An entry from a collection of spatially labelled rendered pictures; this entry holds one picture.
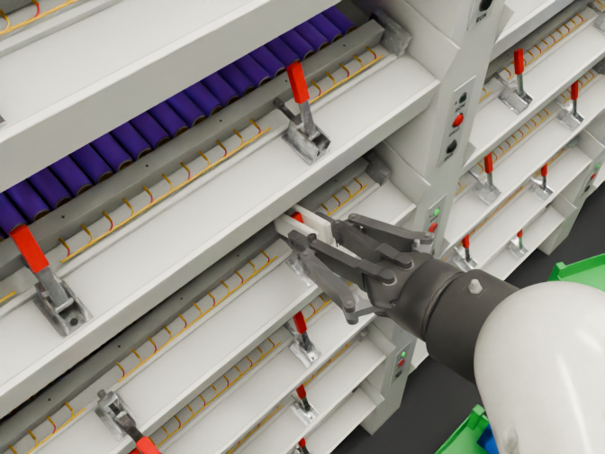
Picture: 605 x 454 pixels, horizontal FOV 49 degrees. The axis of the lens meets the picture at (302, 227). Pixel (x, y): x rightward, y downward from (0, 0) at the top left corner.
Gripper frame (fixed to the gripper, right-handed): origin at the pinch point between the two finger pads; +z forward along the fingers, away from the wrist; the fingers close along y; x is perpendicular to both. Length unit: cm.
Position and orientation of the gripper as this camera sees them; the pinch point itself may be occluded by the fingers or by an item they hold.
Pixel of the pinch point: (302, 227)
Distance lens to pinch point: 74.1
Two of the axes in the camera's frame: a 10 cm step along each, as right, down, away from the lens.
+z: -6.8, -3.8, 6.3
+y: 7.2, -5.4, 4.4
